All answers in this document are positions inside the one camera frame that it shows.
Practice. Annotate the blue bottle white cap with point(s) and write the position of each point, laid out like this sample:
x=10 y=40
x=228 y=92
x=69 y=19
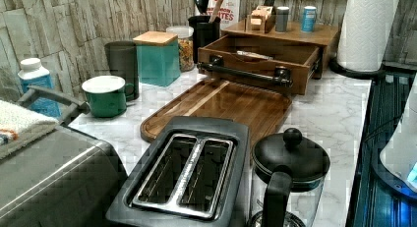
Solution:
x=33 y=73

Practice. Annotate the blue shaker can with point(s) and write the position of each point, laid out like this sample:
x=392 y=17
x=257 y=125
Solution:
x=308 y=18

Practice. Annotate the white striped towel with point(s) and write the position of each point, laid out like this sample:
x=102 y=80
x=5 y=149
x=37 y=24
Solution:
x=20 y=126

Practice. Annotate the black glass french press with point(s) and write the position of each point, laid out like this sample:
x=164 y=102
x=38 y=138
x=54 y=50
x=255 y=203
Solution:
x=288 y=173

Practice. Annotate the teal canister wooden lid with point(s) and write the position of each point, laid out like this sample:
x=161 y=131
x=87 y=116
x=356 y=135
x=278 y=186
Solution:
x=158 y=57

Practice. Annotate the grey toaster oven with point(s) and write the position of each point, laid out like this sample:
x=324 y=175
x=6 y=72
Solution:
x=64 y=179

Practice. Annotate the dark glass cup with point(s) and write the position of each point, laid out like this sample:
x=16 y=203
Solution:
x=122 y=62

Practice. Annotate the glass jar of cereal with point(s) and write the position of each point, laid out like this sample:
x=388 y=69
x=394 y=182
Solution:
x=185 y=43

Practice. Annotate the white paper towel roll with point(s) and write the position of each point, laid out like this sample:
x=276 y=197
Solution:
x=364 y=34

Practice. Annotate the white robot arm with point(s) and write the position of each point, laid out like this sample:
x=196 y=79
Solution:
x=399 y=156

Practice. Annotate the white sachet packet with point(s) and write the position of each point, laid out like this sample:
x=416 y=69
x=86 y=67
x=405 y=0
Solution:
x=254 y=55

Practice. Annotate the wooden tea bag holder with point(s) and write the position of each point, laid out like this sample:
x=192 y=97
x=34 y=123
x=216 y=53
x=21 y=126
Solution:
x=262 y=18

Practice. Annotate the oat bites cereal box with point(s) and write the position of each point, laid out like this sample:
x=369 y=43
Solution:
x=228 y=13

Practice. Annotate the wooden drawer with black handle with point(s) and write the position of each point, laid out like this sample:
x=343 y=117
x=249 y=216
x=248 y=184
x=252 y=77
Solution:
x=289 y=71

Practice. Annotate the wooden serving tray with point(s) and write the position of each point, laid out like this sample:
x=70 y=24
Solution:
x=260 y=109

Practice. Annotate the black utensil holder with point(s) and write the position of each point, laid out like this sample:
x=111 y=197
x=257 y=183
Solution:
x=205 y=32

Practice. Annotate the black two-slot toaster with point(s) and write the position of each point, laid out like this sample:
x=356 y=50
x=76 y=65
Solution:
x=194 y=174

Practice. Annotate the wooden drawer cabinet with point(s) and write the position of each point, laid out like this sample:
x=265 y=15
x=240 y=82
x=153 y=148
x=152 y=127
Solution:
x=323 y=36

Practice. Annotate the black paper towel holder base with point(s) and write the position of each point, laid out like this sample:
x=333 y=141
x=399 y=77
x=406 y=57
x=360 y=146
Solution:
x=335 y=67

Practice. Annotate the grey shaker can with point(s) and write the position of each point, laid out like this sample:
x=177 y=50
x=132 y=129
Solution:
x=282 y=14

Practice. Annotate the wooden spatula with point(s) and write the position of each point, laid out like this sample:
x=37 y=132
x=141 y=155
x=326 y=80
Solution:
x=215 y=11

